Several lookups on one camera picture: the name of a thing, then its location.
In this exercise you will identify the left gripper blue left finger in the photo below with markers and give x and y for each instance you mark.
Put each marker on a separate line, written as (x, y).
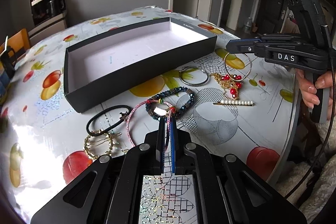
(160, 146)

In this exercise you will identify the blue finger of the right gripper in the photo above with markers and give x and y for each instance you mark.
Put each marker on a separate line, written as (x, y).
(238, 46)

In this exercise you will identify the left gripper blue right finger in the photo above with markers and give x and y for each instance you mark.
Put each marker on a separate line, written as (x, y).
(173, 139)

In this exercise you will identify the gold chain red beads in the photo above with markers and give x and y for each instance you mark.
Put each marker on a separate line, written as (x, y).
(229, 82)

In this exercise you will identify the pearl hair pin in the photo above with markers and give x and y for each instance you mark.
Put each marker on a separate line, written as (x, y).
(234, 103)

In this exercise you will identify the right hand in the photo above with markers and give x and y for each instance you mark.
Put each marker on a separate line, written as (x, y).
(309, 89)

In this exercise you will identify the water bottle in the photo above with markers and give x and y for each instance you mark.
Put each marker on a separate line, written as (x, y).
(248, 25)

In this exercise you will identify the fruit pattern tablecloth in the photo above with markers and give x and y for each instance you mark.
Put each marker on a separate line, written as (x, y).
(42, 136)

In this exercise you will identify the black shallow cardboard box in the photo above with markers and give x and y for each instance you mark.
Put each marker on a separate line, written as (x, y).
(103, 66)

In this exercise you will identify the grey cabinet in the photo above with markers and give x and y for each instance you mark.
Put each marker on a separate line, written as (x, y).
(48, 28)

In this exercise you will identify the wooden chair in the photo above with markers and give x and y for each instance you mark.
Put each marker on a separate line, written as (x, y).
(20, 43)

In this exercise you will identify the black mug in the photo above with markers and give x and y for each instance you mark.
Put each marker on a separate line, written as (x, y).
(9, 60)

